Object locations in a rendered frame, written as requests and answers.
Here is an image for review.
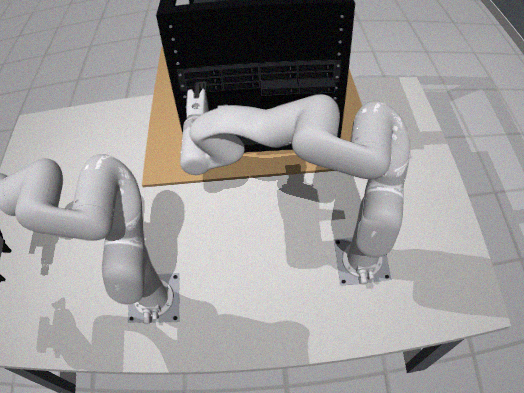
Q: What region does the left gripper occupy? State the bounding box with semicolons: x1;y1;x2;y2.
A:
0;230;12;282

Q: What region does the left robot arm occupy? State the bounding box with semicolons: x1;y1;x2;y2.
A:
0;154;174;324

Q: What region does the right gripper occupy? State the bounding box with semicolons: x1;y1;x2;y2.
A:
184;82;209;123

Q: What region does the black metal rack frame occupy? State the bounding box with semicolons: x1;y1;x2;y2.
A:
156;0;355;138

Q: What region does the tan flat board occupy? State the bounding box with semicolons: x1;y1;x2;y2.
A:
142;47;362;187

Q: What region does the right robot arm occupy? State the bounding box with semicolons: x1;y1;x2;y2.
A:
180;94;410;285

